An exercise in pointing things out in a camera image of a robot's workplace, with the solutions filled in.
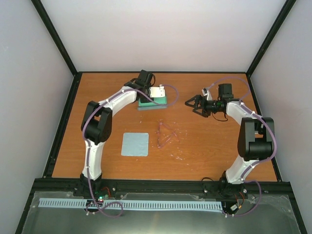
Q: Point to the metal front plate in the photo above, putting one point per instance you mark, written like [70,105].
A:
[266,214]

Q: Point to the pink transparent sunglasses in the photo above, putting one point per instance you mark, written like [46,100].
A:
[165,134]

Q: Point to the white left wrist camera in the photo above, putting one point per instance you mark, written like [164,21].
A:
[157,92]

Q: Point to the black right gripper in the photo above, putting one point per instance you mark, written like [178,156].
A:
[198,98]

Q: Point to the light blue cable duct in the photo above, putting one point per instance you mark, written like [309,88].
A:
[135,205]

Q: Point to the black enclosure frame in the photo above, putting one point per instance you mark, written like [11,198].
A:
[70,100]

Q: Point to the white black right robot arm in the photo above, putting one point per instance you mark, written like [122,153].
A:
[256,141]

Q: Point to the black mounting rail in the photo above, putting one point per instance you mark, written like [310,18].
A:
[115,187]

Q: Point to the light blue cleaning cloth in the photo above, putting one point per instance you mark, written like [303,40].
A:
[135,144]

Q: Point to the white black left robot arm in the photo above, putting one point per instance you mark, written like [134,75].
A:
[97,124]

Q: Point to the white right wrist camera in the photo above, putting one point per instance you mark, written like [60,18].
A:
[206,94]

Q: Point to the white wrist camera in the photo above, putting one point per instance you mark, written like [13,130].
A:
[157,92]
[206,94]

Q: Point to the teal glasses case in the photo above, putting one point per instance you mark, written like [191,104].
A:
[144,104]

